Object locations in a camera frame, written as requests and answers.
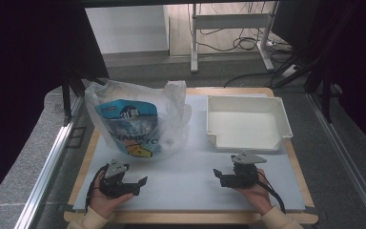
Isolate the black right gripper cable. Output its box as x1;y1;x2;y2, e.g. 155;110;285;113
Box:
256;173;287;215

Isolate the person's right hand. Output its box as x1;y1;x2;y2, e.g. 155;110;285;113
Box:
234;168;274;217

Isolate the person's left hand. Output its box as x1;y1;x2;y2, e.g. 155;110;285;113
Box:
89;173;135;219

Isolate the white power strip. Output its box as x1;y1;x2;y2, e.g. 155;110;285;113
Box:
280;63;300;79

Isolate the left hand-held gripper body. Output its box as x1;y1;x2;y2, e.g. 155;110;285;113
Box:
98;157;132;198

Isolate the black curtain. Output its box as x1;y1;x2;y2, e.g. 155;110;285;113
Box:
271;0;366;156
0;0;110;208

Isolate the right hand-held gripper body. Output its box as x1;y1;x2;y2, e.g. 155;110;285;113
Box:
231;151;267;189

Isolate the tangle of black floor cables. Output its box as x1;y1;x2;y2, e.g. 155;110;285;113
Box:
196;27;270;53

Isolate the long black floor cable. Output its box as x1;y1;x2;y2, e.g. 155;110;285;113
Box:
223;72;279;89

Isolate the aluminium rail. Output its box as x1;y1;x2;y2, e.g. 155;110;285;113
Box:
307;92;366;229
13;94;88;229

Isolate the black metal stand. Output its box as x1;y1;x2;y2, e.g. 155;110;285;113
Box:
60;71;108;126

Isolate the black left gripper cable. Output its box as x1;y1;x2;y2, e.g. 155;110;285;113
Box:
85;164;109;212

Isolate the translucent white plastic bag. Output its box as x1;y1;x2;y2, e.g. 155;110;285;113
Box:
84;79;193;158

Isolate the white plastic tray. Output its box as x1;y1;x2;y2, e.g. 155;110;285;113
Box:
205;94;294;153

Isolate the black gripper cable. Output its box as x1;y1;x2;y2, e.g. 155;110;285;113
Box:
256;173;287;215
85;164;109;212

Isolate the white metal desk frame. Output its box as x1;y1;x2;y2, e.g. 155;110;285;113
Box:
189;2;279;73

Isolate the blue snack packet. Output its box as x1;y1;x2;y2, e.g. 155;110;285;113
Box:
94;98;163;158

